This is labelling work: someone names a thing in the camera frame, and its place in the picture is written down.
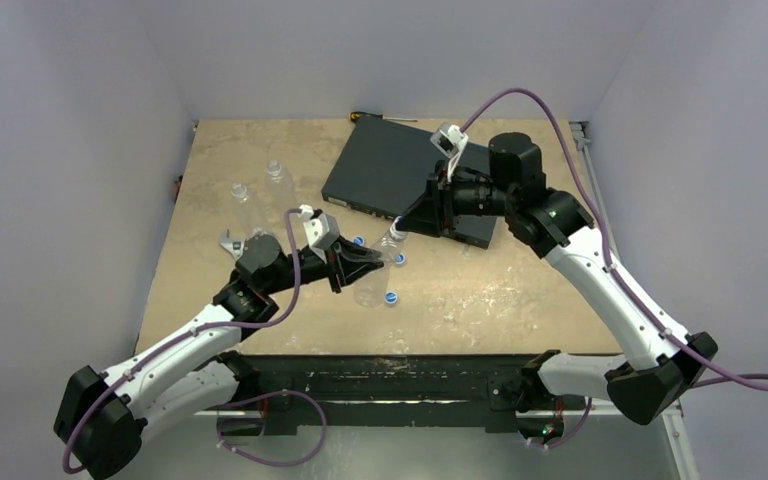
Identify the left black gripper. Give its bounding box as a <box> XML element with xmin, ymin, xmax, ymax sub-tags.
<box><xmin>263</xmin><ymin>233</ymin><xmax>382</xmax><ymax>295</ymax></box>

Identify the clear plastic bottle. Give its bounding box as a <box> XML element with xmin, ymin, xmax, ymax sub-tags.
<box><xmin>265</xmin><ymin>159</ymin><xmax>299</xmax><ymax>214</ymax></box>
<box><xmin>353</xmin><ymin>231</ymin><xmax>406</xmax><ymax>308</ymax></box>
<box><xmin>231</xmin><ymin>182</ymin><xmax>268</xmax><ymax>238</ymax></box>

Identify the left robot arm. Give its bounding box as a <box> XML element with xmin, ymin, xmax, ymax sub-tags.
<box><xmin>53</xmin><ymin>234</ymin><xmax>385</xmax><ymax>479</ymax></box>

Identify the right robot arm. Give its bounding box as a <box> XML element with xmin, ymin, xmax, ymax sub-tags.
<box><xmin>396</xmin><ymin>125</ymin><xmax>718</xmax><ymax>425</ymax></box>

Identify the black flat electronics box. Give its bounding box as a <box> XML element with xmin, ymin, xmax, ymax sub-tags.
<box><xmin>321</xmin><ymin>113</ymin><xmax>498</xmax><ymax>250</ymax></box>

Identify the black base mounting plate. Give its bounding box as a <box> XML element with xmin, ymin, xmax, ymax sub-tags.
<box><xmin>178</xmin><ymin>353</ymin><xmax>626</xmax><ymax>437</ymax></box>

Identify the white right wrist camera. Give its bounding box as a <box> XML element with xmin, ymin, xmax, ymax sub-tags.
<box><xmin>430</xmin><ymin>123</ymin><xmax>469</xmax><ymax>159</ymax></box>

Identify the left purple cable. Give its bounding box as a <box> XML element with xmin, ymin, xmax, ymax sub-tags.
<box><xmin>61</xmin><ymin>207</ymin><xmax>328</xmax><ymax>476</ymax></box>

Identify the purple cable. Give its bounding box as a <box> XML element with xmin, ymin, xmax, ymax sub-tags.
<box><xmin>460</xmin><ymin>87</ymin><xmax>768</xmax><ymax>452</ymax></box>
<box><xmin>61</xmin><ymin>207</ymin><xmax>328</xmax><ymax>476</ymax></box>

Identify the red handled adjustable wrench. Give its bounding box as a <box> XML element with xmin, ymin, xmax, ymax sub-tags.
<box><xmin>218</xmin><ymin>229</ymin><xmax>246</xmax><ymax>261</ymax></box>

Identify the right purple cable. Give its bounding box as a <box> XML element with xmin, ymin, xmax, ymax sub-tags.
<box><xmin>460</xmin><ymin>87</ymin><xmax>768</xmax><ymax>452</ymax></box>

